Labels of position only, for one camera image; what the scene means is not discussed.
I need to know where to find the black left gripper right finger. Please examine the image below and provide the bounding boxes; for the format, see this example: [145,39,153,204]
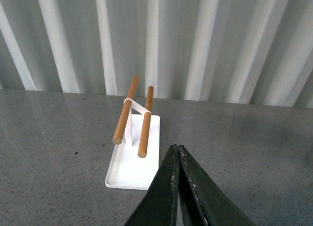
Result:
[178,145,255,226]

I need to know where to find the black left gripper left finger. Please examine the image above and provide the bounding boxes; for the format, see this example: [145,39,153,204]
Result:
[125,144,179,226]

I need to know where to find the white rack with wooden bars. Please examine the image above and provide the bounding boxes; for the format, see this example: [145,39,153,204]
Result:
[105,76,160,190]

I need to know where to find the white pleated curtain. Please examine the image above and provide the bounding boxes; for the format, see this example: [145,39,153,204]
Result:
[0,0,313,108]

